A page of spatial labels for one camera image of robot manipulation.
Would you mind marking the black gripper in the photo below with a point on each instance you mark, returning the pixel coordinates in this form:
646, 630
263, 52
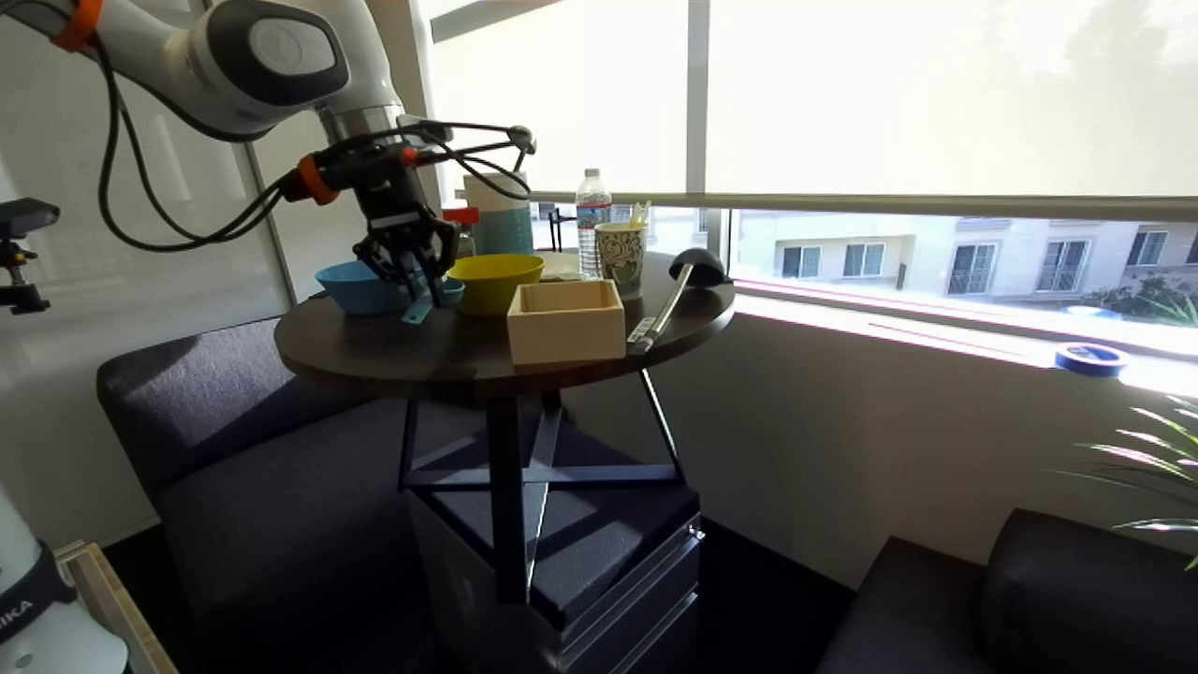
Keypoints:
397, 210

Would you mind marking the blue plastic ladle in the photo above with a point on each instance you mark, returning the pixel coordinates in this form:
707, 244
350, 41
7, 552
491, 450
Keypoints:
414, 309

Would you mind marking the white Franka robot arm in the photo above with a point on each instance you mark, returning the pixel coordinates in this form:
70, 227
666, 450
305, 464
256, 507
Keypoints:
250, 57

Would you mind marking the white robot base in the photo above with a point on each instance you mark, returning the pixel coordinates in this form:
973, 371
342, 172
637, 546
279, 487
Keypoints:
43, 625

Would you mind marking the blue plastic bowl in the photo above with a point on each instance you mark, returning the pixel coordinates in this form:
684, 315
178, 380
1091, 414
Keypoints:
357, 289

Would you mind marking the yellow plastic bowl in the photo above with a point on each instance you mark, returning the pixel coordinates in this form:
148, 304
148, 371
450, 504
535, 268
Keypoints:
501, 282

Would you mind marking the round dark wooden table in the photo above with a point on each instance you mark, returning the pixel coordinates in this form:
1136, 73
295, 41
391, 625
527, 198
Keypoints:
375, 356

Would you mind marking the red lidded spice jar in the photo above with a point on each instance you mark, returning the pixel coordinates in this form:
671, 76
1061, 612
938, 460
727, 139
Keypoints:
466, 219

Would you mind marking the white and teal striped canister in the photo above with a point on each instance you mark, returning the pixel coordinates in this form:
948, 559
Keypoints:
506, 227

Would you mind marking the light wooden box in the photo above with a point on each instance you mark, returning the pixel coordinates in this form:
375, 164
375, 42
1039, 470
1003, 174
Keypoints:
562, 331

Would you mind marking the metal spoon in canister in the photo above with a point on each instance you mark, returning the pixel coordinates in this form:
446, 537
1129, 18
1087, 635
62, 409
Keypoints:
523, 137

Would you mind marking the clear plastic water bottle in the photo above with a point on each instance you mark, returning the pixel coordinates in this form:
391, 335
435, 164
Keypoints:
593, 219

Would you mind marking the floral patterned cup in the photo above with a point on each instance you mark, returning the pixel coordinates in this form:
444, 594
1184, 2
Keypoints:
621, 257

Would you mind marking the white roller window blind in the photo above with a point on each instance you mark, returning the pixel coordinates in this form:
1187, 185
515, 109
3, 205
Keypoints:
585, 89
948, 94

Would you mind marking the dark grey fabric sofa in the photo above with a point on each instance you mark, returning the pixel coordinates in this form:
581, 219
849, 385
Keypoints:
250, 501

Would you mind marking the blue tape roll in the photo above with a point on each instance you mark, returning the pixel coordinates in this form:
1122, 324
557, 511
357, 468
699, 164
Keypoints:
1087, 363

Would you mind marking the black leather armchair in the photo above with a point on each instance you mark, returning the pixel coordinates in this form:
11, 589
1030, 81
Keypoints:
1061, 602

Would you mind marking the green leafy plant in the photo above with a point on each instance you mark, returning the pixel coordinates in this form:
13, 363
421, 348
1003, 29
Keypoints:
1155, 455

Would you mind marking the black camera tripod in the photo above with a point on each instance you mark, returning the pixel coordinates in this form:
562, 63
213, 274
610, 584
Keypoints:
21, 250

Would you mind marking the light wooden frame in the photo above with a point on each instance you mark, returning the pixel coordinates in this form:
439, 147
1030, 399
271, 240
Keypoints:
119, 606

